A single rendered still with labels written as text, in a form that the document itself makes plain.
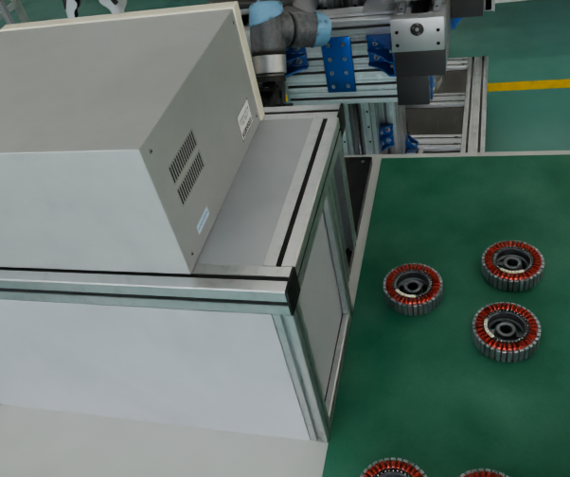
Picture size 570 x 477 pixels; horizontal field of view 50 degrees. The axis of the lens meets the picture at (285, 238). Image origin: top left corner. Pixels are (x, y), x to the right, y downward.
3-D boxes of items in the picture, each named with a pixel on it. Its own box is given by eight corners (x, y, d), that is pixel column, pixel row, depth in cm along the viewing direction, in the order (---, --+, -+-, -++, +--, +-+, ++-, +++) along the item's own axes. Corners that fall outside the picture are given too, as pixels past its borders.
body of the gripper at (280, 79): (295, 129, 141) (293, 75, 138) (285, 132, 133) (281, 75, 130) (264, 130, 143) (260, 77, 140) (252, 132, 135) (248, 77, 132)
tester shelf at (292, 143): (27, 136, 128) (17, 118, 125) (346, 125, 108) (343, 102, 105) (-114, 292, 97) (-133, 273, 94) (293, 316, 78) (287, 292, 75)
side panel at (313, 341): (337, 310, 119) (312, 181, 98) (352, 311, 118) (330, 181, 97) (311, 440, 100) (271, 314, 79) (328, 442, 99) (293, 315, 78)
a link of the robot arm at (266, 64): (279, 53, 129) (243, 57, 131) (281, 76, 130) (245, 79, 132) (290, 55, 136) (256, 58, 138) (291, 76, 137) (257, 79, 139)
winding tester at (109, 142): (56, 123, 120) (5, 24, 106) (265, 114, 107) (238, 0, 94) (-67, 265, 93) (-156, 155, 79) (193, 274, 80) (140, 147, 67)
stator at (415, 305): (400, 268, 124) (399, 255, 122) (452, 284, 119) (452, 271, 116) (374, 306, 118) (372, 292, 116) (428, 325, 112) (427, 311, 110)
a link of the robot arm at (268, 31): (293, 0, 130) (258, -1, 126) (295, 53, 133) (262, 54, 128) (274, 6, 137) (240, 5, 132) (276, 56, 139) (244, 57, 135)
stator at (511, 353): (526, 309, 111) (528, 295, 108) (548, 359, 103) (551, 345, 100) (464, 318, 112) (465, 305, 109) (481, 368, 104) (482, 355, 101)
